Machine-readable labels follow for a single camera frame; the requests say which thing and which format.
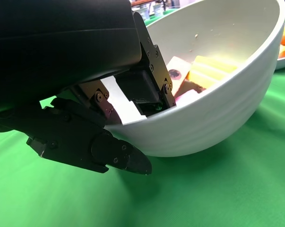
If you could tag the yellow cake piece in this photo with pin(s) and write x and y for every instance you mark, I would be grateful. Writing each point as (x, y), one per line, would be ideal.
(210, 71)

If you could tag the brown chocolate cake piece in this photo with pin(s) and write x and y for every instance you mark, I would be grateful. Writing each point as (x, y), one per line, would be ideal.
(194, 86)

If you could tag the pink striped cake piece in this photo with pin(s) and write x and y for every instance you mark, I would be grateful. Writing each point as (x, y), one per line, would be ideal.
(187, 97)

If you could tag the pale green bowl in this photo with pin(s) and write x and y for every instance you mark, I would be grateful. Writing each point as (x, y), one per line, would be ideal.
(203, 123)

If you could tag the lavender plate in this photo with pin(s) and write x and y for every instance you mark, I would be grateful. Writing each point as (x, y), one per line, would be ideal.
(284, 65)

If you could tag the green tablecloth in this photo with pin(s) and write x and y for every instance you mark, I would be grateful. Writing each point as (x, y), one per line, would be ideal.
(156, 20)
(203, 189)

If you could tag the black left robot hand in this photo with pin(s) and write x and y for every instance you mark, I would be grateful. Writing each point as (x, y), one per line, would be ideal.
(50, 47)

